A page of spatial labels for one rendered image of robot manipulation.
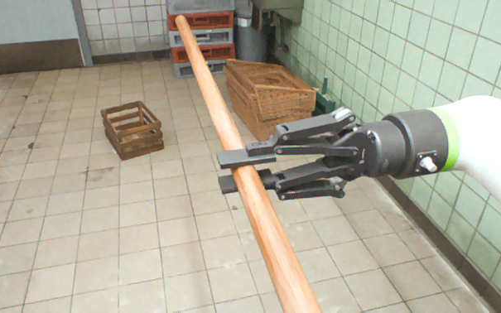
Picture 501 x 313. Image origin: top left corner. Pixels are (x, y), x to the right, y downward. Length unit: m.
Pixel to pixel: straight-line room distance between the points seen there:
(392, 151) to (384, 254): 1.64
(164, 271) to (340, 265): 0.83
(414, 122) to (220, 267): 1.57
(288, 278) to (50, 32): 4.35
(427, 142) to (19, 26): 4.33
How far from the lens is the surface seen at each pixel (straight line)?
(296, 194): 0.56
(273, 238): 0.40
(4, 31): 4.69
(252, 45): 4.17
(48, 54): 4.67
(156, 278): 2.02
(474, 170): 0.62
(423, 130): 0.57
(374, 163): 0.56
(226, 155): 0.51
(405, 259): 2.18
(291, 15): 3.57
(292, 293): 0.36
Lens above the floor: 1.49
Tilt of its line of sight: 32 degrees down
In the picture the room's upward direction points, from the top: straight up
